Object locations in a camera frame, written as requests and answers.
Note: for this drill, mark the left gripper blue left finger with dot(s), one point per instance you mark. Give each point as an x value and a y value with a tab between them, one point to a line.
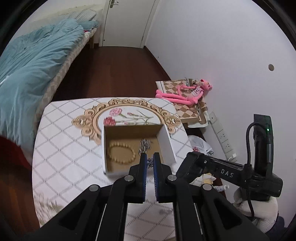
139	172

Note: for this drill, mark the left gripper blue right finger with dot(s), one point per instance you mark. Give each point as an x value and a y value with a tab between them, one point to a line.
161	172

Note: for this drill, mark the open cardboard box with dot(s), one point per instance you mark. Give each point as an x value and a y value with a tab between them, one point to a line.
122	146

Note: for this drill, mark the small white tube bottle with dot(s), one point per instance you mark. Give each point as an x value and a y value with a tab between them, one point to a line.
221	188

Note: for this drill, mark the white plastic bag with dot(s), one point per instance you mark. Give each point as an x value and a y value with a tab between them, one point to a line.
199	145

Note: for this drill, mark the checkered folded cloth stack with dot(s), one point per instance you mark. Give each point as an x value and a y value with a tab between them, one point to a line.
195	116

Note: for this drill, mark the patterned white tablecloth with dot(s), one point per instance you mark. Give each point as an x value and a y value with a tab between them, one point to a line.
93	168

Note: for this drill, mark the pink panther plush toy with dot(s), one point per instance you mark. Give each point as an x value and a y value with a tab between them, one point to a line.
183	92

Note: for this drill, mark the white door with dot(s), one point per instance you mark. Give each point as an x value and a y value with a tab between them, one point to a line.
127	22

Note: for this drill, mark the bed with checkered mattress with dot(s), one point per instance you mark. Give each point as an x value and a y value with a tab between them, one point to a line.
89	29

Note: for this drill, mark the teal blue duvet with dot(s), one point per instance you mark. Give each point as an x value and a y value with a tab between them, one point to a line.
28	64

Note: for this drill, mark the striped pillow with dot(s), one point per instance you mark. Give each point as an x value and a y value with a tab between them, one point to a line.
80	16

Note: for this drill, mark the white wall power strip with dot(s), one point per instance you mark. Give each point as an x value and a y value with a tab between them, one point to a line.
222	138

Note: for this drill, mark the round wall hole cover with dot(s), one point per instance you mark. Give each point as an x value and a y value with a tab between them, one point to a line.
270	67

